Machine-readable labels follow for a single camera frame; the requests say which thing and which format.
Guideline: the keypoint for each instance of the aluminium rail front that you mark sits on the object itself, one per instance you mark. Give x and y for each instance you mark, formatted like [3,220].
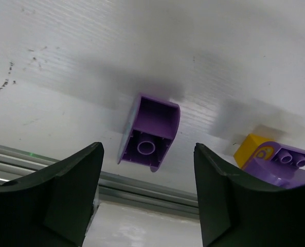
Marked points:
[112,188]

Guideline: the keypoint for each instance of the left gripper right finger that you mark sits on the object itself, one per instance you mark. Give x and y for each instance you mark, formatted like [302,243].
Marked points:
[237,209]

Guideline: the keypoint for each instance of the light purple lego piece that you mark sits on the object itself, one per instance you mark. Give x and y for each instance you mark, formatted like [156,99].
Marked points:
[271,161]

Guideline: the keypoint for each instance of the dark purple lego brick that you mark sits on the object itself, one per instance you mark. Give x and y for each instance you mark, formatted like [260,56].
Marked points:
[149,132]

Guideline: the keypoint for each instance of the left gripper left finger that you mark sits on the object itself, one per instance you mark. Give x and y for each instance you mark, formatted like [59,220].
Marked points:
[52,206]

